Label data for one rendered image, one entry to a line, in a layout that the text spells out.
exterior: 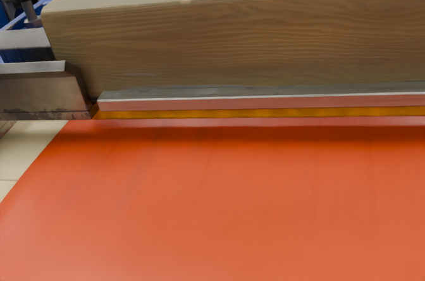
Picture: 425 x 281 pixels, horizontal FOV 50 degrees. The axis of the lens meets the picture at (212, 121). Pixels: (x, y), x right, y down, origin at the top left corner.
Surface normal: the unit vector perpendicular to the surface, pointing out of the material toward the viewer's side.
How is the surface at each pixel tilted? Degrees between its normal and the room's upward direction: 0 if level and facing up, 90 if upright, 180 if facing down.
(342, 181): 0
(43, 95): 90
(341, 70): 90
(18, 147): 0
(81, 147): 0
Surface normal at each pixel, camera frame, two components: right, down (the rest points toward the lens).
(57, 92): -0.22, 0.58
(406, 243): -0.16, -0.82
